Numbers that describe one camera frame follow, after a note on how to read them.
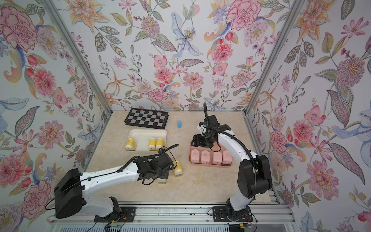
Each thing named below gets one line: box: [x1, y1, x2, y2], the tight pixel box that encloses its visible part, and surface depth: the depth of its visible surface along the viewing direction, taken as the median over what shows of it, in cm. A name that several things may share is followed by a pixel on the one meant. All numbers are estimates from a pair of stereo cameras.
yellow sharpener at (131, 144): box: [125, 137, 137, 152], surface depth 95 cm
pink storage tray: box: [189, 139, 233, 167], surface depth 90 cm
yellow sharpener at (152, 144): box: [147, 136, 157, 151], surface depth 95 cm
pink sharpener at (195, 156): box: [190, 148, 200, 164], surface depth 90 cm
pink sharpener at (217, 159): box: [212, 151, 223, 165], surface depth 90 cm
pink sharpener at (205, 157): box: [200, 149, 211, 165], surface depth 90 cm
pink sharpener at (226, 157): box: [222, 150, 233, 165], surface depth 90 cm
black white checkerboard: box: [124, 107, 170, 130], surface depth 116 cm
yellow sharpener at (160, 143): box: [155, 137, 165, 151], surface depth 95 cm
